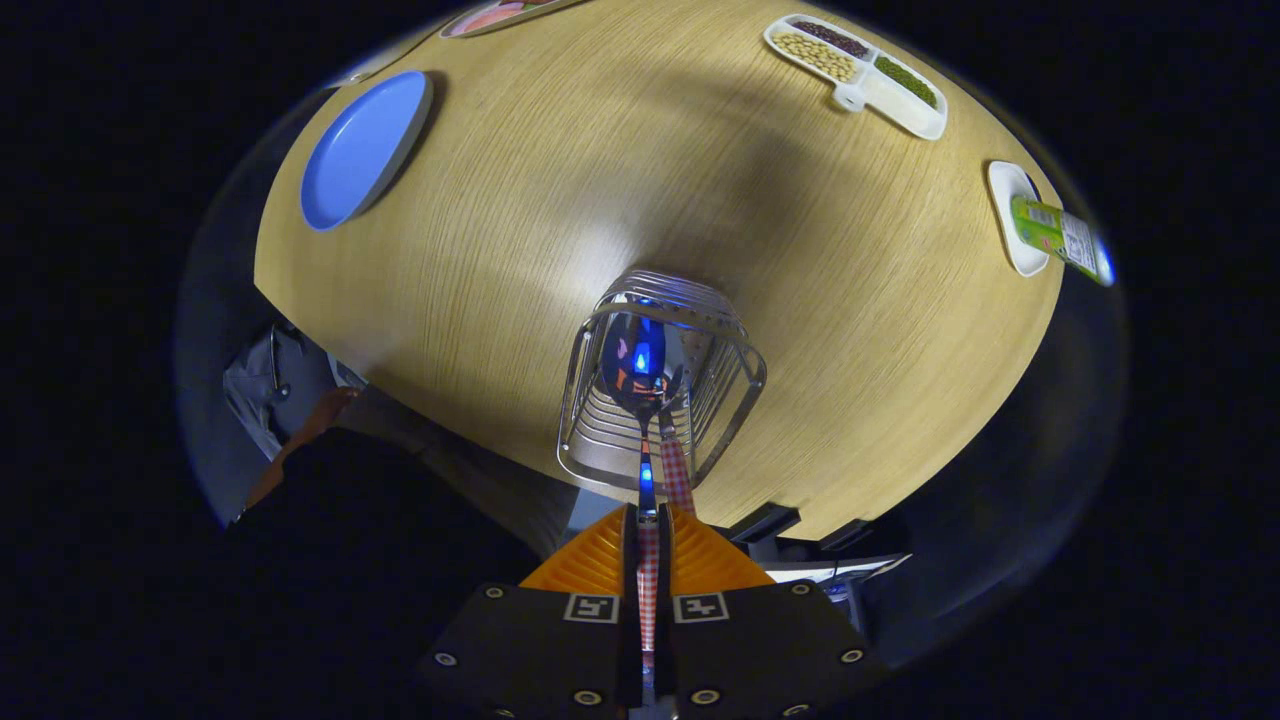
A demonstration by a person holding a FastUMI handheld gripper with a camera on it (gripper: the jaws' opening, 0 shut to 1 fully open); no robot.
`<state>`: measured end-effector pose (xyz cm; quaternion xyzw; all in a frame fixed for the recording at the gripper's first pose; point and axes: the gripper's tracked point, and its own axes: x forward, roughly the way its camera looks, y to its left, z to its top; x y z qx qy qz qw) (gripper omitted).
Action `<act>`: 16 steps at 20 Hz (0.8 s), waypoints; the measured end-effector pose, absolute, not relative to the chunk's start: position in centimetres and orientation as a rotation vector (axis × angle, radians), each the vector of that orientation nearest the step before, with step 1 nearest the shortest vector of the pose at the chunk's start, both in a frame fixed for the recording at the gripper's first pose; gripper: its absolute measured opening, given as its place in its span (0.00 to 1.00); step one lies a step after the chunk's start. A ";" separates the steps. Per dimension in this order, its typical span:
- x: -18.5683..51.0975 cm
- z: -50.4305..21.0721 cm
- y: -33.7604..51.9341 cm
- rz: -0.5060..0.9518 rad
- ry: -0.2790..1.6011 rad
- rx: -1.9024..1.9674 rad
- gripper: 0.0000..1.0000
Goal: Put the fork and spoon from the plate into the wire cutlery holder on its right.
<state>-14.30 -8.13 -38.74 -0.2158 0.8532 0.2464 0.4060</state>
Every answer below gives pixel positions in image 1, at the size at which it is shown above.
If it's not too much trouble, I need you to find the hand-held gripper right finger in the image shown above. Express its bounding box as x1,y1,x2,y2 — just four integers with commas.
655,503,893,719

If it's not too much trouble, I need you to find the blue plate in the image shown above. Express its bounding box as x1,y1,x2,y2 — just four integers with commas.
300,70,434,233

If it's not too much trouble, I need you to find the green spray bottle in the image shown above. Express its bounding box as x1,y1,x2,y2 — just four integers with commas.
1010,195,1116,288

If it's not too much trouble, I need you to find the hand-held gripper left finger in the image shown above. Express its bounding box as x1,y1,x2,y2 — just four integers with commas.
413,503,642,720

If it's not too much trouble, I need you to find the fork with checked handle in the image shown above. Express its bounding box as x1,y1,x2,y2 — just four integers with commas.
655,370,697,517

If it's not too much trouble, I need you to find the white divided bean dish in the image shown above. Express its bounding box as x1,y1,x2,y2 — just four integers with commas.
764,14,948,141

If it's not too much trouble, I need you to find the spoon with checked handle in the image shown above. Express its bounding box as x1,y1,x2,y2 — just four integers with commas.
600,312,669,671

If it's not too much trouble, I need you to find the white plate with food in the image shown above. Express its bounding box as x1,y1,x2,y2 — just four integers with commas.
440,0,593,39

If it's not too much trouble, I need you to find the salmon pink ham slice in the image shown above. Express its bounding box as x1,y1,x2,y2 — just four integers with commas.
452,3,531,33

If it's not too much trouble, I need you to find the small white dish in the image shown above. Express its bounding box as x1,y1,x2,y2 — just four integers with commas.
987,160,1051,278

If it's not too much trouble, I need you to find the metal wire rack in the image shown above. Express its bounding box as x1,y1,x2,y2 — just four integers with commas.
557,268,768,493

